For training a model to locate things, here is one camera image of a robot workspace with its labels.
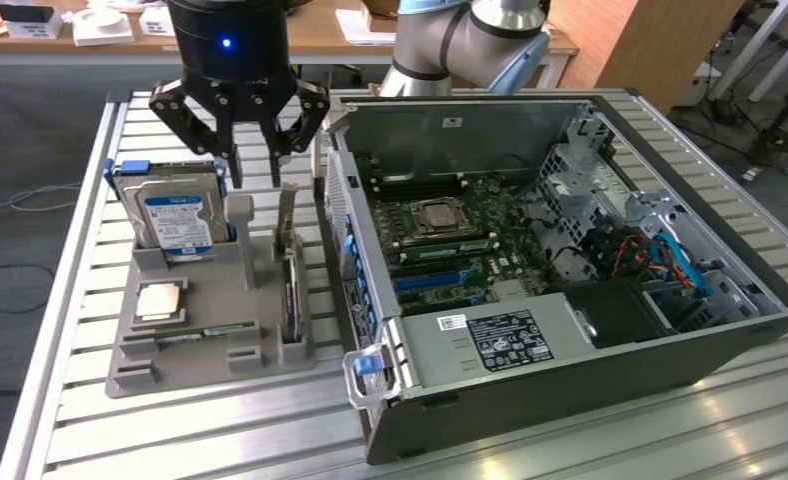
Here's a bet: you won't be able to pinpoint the white round-topped box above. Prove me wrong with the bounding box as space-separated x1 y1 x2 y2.
71 7 135 47

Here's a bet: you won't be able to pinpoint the metal CPU socket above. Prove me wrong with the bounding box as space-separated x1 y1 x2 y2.
411 197 483 240

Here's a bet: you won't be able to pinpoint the hard disk with blue carrier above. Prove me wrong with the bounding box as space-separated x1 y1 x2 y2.
103 158 237 262

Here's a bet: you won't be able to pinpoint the black wheeled stand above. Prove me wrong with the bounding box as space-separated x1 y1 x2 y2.
740 74 788 182

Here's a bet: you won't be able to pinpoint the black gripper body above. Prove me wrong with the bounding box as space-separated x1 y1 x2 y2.
169 0 301 124

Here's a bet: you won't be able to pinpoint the open black PC case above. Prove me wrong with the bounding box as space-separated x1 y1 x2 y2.
310 87 788 466

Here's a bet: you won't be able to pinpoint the blue case release latch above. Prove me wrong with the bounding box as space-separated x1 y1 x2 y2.
353 354 387 377

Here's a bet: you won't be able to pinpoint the wooden desk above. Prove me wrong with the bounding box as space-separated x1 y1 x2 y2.
0 0 580 67

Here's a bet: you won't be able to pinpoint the stack of white papers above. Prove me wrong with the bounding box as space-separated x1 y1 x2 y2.
335 8 399 47

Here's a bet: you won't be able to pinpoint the white floor cable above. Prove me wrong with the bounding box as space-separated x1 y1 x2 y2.
0 182 83 212

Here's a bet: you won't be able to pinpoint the white table frame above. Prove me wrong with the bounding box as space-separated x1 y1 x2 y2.
673 0 788 109

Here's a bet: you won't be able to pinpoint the blue flat wire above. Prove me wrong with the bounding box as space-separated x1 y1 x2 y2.
650 231 710 297

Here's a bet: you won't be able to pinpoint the red and orange wires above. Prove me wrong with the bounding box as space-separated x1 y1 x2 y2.
614 233 650 277

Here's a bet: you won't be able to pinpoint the black graphics card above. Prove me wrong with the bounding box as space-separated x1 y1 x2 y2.
273 181 307 347

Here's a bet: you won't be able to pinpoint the silver CPU chip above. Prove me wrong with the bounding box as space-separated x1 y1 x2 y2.
134 282 186 322

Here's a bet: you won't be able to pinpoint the wooden cabinet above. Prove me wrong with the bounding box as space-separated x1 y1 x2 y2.
557 0 746 114

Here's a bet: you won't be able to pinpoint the small white printed box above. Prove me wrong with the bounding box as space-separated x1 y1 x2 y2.
138 4 177 39

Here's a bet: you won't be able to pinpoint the grey plastic parts rack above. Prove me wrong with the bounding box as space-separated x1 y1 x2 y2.
103 192 321 400

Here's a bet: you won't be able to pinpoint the black floor cable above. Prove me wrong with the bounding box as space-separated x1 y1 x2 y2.
0 263 56 312

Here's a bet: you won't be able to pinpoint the silver power supply unit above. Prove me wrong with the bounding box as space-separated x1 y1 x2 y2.
391 292 597 390

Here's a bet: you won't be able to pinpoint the green RAM stick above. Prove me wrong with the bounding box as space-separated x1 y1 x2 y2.
401 238 494 263
153 322 249 345

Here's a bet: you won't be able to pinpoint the blue expansion slot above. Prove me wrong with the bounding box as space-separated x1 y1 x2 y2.
391 267 474 295

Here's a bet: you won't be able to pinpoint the white box with black lid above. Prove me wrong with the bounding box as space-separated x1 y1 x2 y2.
0 3 66 40

